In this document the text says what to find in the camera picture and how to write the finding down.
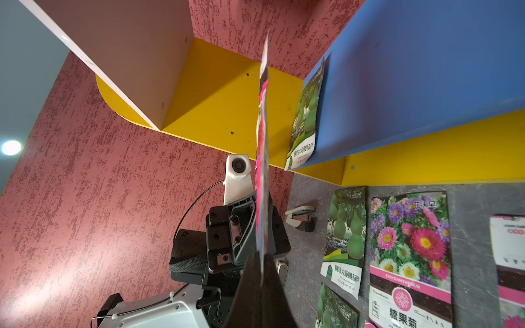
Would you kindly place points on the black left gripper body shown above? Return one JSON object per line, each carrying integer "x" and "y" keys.
{"x": 231, "y": 234}

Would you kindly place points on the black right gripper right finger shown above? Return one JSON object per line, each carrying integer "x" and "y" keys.
{"x": 275, "y": 310}

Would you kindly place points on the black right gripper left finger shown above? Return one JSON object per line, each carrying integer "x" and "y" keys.
{"x": 246, "y": 310}

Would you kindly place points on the pink flower seed bag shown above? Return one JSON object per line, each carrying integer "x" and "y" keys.
{"x": 262, "y": 165}
{"x": 507, "y": 237}

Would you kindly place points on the green gourd seed bag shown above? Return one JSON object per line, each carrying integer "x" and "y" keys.
{"x": 345, "y": 240}

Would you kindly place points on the aster seed bag top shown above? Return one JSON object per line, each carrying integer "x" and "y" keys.
{"x": 411, "y": 261}

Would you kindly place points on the pink flower seed bag top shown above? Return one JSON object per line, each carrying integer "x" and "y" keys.
{"x": 507, "y": 237}

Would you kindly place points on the yellow shelf unit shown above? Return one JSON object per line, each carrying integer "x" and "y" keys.
{"x": 415, "y": 92}

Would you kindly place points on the white stapler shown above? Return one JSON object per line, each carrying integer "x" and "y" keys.
{"x": 302, "y": 218}

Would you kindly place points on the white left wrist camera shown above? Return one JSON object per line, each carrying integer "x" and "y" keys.
{"x": 238, "y": 182}

